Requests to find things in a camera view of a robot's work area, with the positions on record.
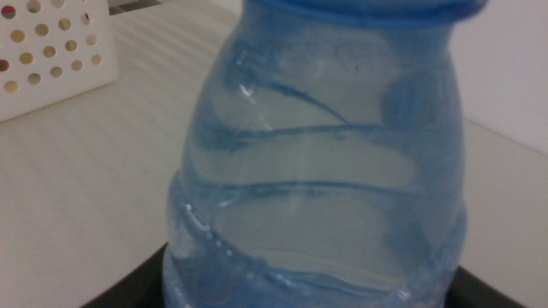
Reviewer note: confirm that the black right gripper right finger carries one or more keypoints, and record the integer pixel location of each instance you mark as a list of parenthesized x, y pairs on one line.
[(471, 295)]

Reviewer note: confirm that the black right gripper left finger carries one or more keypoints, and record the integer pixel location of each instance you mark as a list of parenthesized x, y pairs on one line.
[(141, 286)]

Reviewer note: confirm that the clear water bottle blue cap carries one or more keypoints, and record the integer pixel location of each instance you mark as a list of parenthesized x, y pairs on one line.
[(321, 149)]

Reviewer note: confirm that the white perforated plastic basket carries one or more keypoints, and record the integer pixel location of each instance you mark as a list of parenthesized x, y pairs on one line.
[(94, 77)]

